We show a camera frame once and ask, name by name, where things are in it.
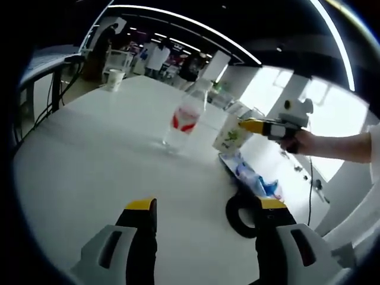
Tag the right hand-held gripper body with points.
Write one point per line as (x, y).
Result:
(294, 118)

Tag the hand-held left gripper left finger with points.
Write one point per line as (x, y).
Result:
(142, 237)

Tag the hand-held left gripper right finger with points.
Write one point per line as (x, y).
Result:
(273, 243)

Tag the white paper cup green print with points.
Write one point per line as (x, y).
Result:
(115, 80)
(230, 136)

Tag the black tape roll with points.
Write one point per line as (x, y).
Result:
(234, 218)

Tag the blue and pink packet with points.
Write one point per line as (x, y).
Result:
(252, 175)

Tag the clear bottle with red label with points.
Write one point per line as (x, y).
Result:
(184, 121)

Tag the person's right hand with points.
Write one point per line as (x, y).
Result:
(292, 144)

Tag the small dark adapter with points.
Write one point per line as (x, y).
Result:
(318, 184)

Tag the curved ceiling light strip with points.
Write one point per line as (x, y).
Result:
(338, 41)

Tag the long ceiling light strip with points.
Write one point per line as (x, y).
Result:
(190, 20)

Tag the white trolley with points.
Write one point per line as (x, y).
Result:
(118, 59)

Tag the grey side desk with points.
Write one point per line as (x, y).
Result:
(44, 63)

